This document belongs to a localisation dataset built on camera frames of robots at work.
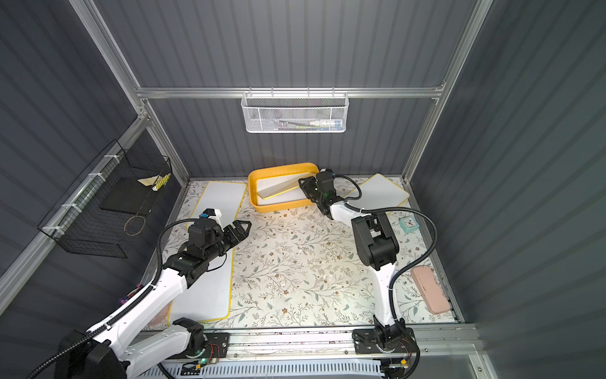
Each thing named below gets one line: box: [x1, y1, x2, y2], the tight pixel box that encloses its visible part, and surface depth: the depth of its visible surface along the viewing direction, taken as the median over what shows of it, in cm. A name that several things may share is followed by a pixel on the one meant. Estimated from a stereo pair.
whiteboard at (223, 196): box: [186, 180, 247, 230], surface depth 118 cm
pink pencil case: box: [410, 265, 451, 316], surface depth 84 cm
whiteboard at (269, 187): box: [257, 172, 316, 200], surface depth 121 cm
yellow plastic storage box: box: [247, 162, 319, 212], surface depth 120 cm
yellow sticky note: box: [137, 174, 160, 187], surface depth 83 cm
